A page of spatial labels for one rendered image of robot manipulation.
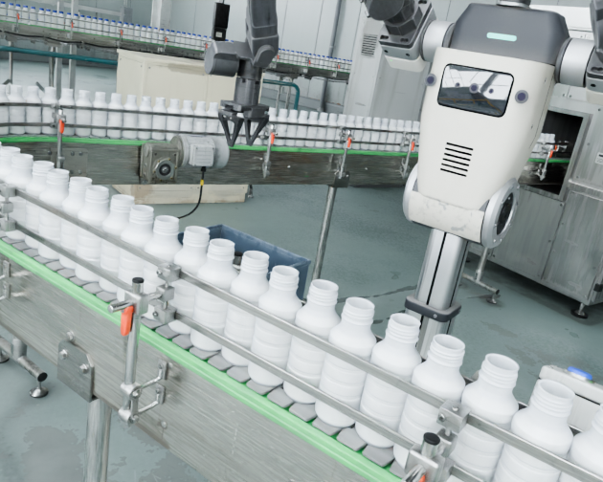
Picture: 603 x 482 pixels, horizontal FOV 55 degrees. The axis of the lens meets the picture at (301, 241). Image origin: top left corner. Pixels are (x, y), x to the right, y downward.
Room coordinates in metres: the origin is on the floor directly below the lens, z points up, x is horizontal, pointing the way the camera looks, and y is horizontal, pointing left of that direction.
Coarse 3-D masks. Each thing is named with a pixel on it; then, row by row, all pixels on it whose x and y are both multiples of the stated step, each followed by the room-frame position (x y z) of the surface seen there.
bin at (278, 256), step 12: (216, 228) 1.53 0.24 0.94; (228, 228) 1.53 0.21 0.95; (180, 240) 1.42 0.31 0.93; (240, 240) 1.50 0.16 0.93; (252, 240) 1.48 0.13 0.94; (264, 252) 1.45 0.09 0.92; (276, 252) 1.43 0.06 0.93; (288, 252) 1.41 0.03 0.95; (276, 264) 1.43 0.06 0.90; (288, 264) 1.41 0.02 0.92; (300, 264) 1.34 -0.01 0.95; (300, 276) 1.35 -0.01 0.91; (300, 288) 1.36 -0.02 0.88
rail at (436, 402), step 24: (24, 192) 1.02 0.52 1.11; (0, 216) 1.07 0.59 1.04; (72, 216) 0.94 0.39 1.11; (48, 240) 0.98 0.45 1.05; (120, 240) 0.87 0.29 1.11; (216, 288) 0.75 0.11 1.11; (264, 312) 0.70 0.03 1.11; (216, 336) 0.74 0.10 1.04; (312, 336) 0.66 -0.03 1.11; (264, 360) 0.69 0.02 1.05; (360, 360) 0.62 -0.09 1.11; (408, 384) 0.58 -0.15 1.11; (336, 408) 0.63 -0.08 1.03; (384, 432) 0.59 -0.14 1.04; (504, 432) 0.52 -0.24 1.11; (576, 432) 0.55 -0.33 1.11; (552, 456) 0.49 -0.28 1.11; (480, 480) 0.52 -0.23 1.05; (600, 480) 0.47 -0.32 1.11
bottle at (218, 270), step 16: (224, 240) 0.81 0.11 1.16; (208, 256) 0.78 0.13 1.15; (224, 256) 0.78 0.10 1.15; (208, 272) 0.77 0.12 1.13; (224, 272) 0.77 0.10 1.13; (224, 288) 0.77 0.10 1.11; (208, 304) 0.76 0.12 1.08; (224, 304) 0.77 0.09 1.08; (208, 320) 0.76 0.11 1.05; (224, 320) 0.77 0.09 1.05; (192, 336) 0.77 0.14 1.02
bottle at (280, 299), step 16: (272, 272) 0.73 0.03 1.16; (288, 272) 0.74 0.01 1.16; (272, 288) 0.71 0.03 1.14; (288, 288) 0.71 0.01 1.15; (272, 304) 0.70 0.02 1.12; (288, 304) 0.71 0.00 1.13; (256, 320) 0.73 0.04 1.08; (288, 320) 0.70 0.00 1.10; (256, 336) 0.71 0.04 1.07; (272, 336) 0.70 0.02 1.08; (288, 336) 0.70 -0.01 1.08; (256, 352) 0.71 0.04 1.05; (272, 352) 0.70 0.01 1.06; (288, 352) 0.71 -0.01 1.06; (256, 368) 0.70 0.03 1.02; (272, 384) 0.70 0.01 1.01
